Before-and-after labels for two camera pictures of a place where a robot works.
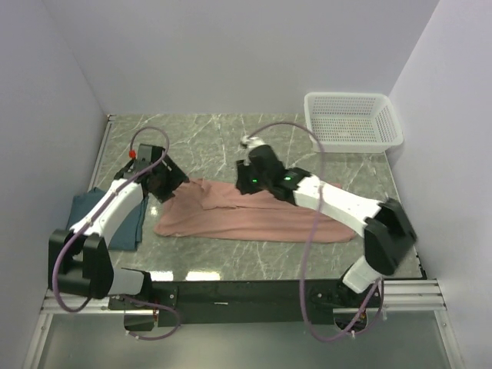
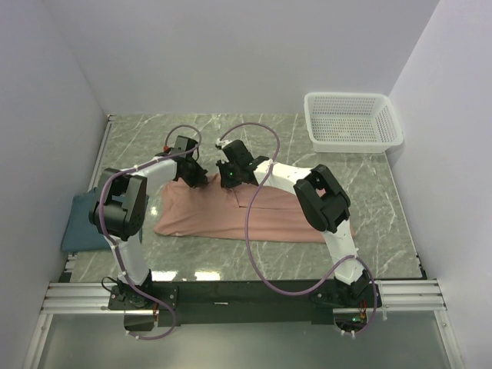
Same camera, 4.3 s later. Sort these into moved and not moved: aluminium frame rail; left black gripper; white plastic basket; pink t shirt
Moved: left black gripper
Not moved: aluminium frame rail; white plastic basket; pink t shirt
